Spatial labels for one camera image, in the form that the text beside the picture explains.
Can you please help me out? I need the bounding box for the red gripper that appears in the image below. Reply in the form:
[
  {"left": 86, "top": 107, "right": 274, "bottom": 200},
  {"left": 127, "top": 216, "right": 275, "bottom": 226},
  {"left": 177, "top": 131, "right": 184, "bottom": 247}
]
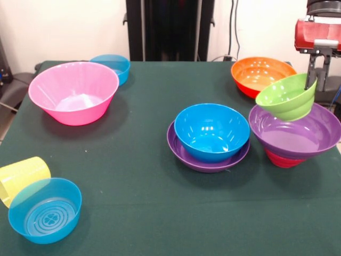
[{"left": 295, "top": 15, "right": 341, "bottom": 93}]

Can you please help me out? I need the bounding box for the small green bowl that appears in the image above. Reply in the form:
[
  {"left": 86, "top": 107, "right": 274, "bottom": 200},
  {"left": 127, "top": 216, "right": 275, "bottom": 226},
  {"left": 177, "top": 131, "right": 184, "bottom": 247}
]
[{"left": 255, "top": 73, "right": 319, "bottom": 122}]

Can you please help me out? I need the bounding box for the purple bowl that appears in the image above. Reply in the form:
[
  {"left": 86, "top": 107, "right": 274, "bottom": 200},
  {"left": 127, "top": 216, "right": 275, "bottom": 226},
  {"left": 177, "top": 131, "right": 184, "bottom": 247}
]
[
  {"left": 248, "top": 102, "right": 341, "bottom": 161},
  {"left": 166, "top": 119, "right": 251, "bottom": 174}
]

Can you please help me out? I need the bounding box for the black grey chair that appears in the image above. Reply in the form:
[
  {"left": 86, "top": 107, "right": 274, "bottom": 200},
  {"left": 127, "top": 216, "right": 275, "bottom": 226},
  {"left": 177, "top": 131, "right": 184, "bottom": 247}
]
[
  {"left": 0, "top": 71, "right": 37, "bottom": 113},
  {"left": 313, "top": 66, "right": 341, "bottom": 107}
]

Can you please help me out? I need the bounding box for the orange bowl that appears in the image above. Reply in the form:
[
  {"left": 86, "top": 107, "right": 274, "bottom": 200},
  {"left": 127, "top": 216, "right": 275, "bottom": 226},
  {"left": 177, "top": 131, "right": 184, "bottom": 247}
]
[{"left": 230, "top": 57, "right": 298, "bottom": 99}]

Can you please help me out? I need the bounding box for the small pink-red bowl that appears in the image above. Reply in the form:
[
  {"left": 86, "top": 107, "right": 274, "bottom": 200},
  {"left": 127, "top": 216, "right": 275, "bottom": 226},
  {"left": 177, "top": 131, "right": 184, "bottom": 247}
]
[{"left": 263, "top": 147, "right": 307, "bottom": 169}]

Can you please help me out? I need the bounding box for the dark green table cloth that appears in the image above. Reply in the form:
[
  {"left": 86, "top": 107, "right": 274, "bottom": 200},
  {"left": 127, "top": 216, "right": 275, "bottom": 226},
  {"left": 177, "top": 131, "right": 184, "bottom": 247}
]
[{"left": 0, "top": 60, "right": 341, "bottom": 256}]

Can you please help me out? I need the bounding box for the translucent blue small bowl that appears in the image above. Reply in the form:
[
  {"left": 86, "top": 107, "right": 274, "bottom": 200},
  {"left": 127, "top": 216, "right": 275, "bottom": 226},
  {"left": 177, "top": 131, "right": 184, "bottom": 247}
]
[
  {"left": 89, "top": 54, "right": 131, "bottom": 86},
  {"left": 7, "top": 178, "right": 83, "bottom": 245}
]

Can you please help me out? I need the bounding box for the large pink bowl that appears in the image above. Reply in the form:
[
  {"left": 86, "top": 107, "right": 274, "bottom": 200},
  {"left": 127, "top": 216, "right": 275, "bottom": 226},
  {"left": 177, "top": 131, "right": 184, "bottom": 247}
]
[{"left": 28, "top": 61, "right": 120, "bottom": 126}]

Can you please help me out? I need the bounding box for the black equipment box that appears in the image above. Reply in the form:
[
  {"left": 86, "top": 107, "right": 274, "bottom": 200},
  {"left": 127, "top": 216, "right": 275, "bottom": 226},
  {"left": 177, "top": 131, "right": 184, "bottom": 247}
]
[{"left": 0, "top": 36, "right": 13, "bottom": 93}]

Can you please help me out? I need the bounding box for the translucent yellow cup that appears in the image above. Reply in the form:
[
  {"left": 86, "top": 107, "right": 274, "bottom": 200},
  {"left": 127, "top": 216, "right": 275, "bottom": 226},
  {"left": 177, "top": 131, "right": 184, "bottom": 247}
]
[{"left": 0, "top": 156, "right": 52, "bottom": 209}]

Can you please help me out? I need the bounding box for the blue cable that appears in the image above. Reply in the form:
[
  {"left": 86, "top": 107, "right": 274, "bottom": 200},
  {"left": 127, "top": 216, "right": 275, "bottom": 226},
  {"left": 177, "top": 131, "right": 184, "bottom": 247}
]
[{"left": 329, "top": 85, "right": 341, "bottom": 111}]

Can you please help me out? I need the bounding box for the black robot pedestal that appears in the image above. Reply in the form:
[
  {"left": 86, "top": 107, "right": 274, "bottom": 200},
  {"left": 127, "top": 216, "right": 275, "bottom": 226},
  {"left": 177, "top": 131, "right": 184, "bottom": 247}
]
[{"left": 123, "top": 0, "right": 216, "bottom": 62}]

